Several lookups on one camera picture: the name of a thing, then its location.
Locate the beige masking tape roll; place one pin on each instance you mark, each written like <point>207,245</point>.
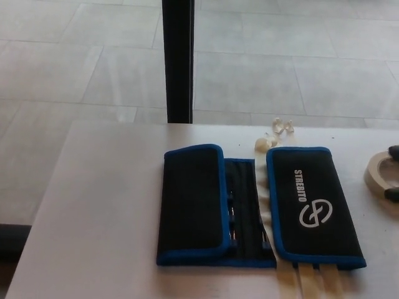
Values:
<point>374,174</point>

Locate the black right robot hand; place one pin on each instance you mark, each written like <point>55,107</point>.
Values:
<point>393,150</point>

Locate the beige tape strip curled end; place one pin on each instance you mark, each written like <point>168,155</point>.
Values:
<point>264,144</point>

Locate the black blue-trimmed toolkit pouch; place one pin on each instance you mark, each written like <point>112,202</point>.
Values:
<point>311,202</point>

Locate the black vertical pillar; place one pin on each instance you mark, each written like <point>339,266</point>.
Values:
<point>178,62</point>

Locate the beige tape strip twisted end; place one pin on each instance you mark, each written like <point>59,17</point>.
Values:
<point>332,280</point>

